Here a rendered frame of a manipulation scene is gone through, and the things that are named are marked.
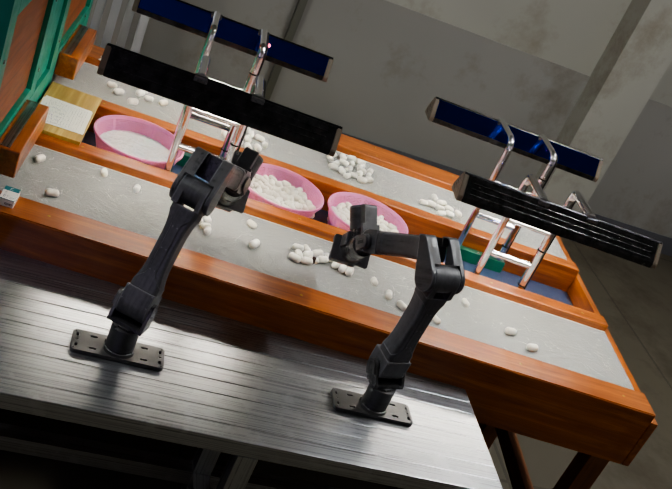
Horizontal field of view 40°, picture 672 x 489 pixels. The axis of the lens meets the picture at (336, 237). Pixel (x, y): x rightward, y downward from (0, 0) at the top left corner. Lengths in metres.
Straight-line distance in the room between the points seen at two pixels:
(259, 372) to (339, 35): 3.15
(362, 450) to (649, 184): 4.19
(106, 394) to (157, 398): 0.11
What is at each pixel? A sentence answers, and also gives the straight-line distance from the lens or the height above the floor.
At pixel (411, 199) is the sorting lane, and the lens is 3.14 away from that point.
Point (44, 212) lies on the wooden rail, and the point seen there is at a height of 0.76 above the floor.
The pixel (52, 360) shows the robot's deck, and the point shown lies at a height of 0.67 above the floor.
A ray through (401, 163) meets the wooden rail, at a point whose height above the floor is 0.76.
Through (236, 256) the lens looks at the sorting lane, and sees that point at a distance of 2.37.
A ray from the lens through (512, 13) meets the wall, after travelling 5.23.
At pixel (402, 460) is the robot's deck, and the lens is 2.10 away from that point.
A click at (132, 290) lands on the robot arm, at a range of 1.96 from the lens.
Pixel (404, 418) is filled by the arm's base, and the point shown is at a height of 0.68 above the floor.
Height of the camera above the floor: 1.91
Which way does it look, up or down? 26 degrees down
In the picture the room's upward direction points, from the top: 25 degrees clockwise
